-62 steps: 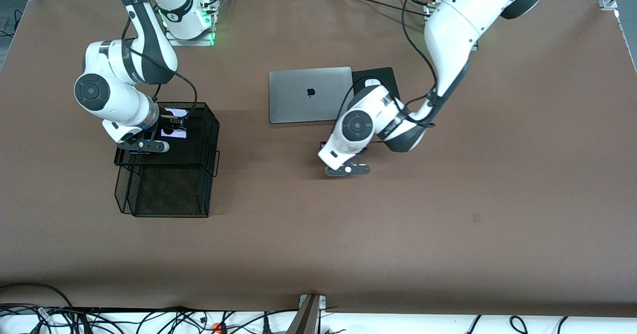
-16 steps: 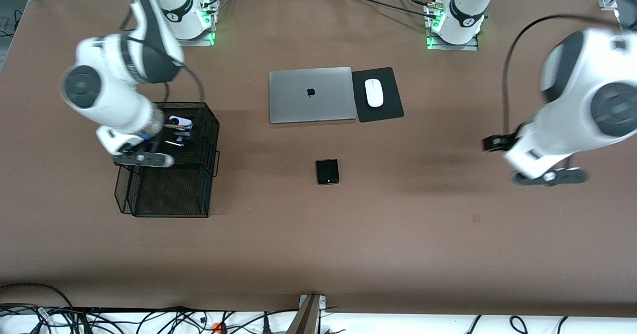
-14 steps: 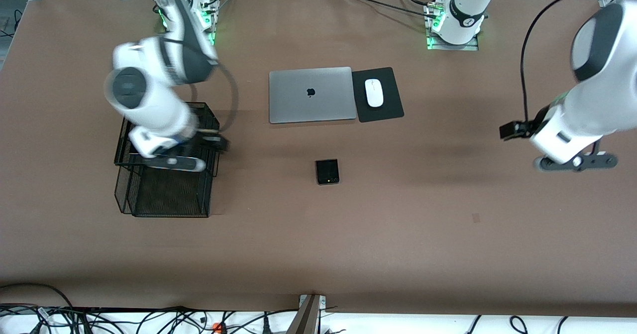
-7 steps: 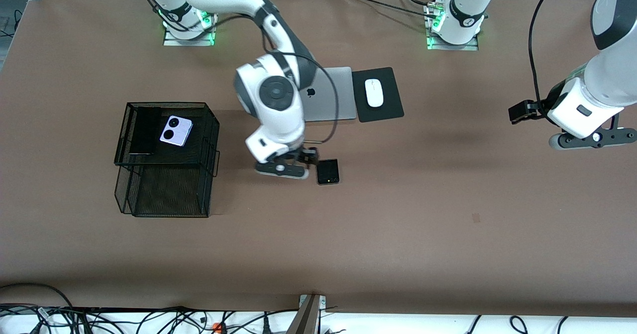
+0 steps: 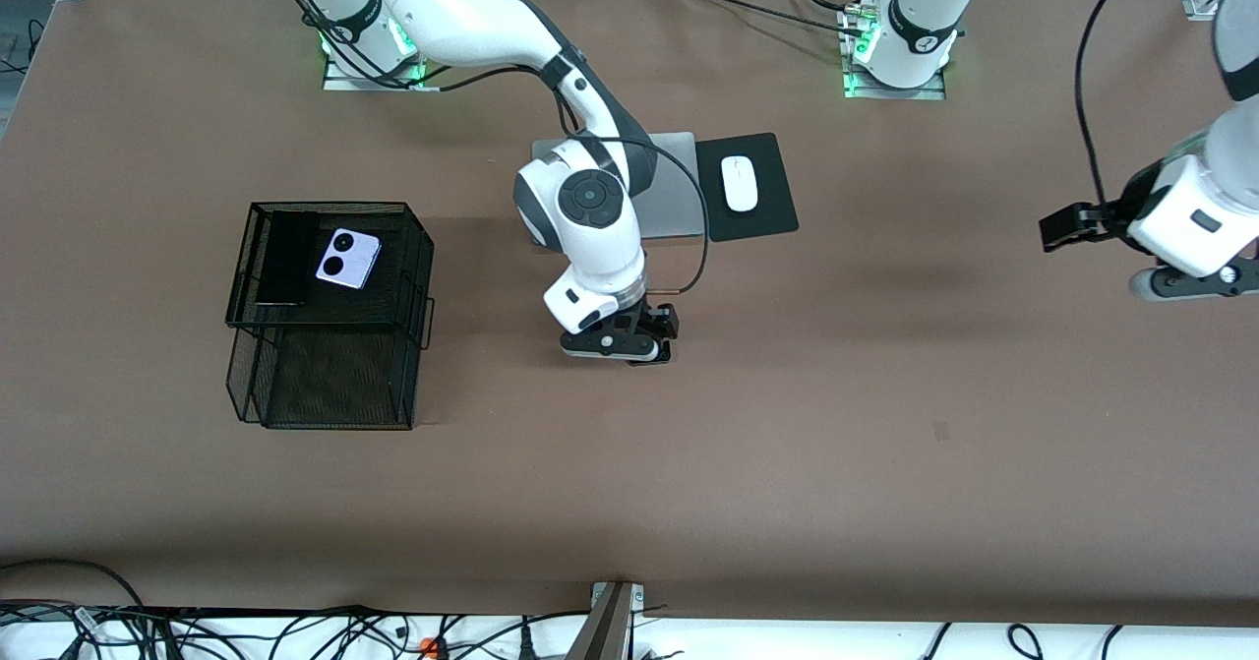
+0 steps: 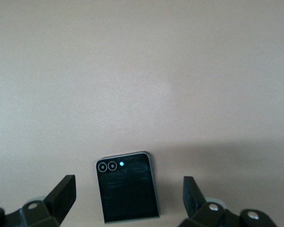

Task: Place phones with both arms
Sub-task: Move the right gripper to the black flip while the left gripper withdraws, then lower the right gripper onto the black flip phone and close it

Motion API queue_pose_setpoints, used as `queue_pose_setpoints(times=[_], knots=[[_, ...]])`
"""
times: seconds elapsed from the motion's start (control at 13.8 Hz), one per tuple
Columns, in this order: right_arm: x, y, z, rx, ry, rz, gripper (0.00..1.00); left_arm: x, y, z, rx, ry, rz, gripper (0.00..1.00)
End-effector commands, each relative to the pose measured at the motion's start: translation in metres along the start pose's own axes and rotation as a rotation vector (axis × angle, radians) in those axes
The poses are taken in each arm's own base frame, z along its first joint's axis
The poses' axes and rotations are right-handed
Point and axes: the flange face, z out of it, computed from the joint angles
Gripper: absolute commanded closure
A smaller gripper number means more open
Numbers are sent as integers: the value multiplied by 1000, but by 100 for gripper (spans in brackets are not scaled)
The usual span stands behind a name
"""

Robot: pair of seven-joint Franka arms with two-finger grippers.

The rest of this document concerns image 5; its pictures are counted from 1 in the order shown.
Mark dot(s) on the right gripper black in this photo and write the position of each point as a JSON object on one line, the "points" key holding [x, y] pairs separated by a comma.
{"points": [[650, 319]]}

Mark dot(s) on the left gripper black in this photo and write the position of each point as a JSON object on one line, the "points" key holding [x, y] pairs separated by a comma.
{"points": [[1120, 215]]}

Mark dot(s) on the black flip phone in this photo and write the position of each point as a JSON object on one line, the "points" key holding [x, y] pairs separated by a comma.
{"points": [[651, 359]]}

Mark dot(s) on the lilac flip phone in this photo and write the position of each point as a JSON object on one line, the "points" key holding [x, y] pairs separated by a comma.
{"points": [[362, 247]]}

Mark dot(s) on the long black slab phone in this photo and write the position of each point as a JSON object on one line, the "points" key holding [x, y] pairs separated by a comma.
{"points": [[287, 257]]}

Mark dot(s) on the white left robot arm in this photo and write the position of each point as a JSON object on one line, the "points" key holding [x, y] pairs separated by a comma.
{"points": [[1190, 208]]}

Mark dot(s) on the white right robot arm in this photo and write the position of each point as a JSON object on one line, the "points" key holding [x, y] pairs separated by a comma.
{"points": [[443, 1]]}

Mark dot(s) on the silver closed laptop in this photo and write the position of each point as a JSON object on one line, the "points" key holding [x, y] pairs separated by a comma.
{"points": [[679, 188]]}

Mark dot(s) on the black mouse pad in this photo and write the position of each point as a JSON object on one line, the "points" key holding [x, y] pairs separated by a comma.
{"points": [[762, 222]]}

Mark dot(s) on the white computer mouse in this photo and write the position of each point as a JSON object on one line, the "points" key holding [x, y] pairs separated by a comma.
{"points": [[740, 188]]}

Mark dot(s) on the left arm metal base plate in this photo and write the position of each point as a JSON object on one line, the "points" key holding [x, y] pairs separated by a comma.
{"points": [[856, 92]]}

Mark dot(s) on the aluminium profile post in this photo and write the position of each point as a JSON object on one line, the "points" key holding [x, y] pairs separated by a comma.
{"points": [[605, 630]]}

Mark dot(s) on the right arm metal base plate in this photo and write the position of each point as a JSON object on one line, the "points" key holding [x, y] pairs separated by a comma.
{"points": [[344, 83]]}

